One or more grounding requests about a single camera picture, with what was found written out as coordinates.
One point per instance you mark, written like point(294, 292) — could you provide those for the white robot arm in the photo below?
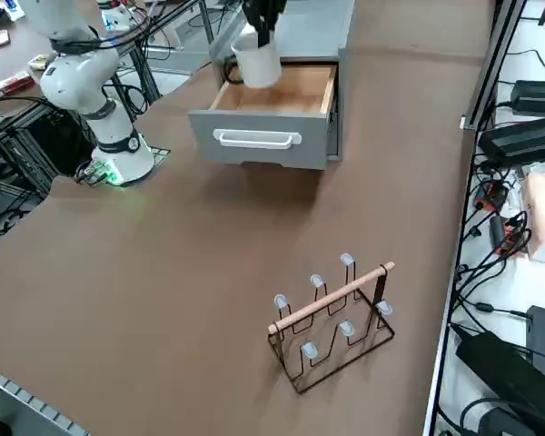
point(72, 77)

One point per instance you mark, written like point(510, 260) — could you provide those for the gray metal cabinet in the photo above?
point(309, 27)

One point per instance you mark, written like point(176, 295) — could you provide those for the flat red object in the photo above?
point(9, 86)

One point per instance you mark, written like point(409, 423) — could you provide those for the long dark power brick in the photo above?
point(522, 141)

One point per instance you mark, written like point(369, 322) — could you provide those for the black power adapter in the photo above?
point(540, 97)

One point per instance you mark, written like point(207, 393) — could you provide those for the red black connector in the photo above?
point(492, 193)
point(497, 231)

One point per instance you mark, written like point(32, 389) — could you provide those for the large black power brick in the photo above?
point(504, 372)

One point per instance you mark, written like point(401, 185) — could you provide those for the toothed aluminium profile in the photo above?
point(4, 409)

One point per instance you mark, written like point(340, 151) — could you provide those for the aluminium post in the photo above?
point(491, 68)

